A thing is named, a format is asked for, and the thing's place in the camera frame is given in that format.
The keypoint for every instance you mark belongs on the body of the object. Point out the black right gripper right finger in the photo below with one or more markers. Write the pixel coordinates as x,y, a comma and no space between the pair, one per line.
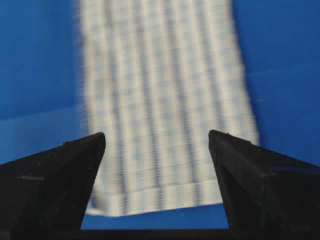
265,194

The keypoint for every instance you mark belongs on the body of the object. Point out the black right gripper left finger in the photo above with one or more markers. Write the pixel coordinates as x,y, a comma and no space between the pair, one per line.
49,190

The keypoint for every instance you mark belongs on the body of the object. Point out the white blue striped towel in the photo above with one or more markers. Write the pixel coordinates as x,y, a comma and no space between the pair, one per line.
156,77

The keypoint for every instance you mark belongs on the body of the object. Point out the blue table cloth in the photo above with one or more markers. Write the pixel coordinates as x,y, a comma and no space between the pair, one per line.
40,99

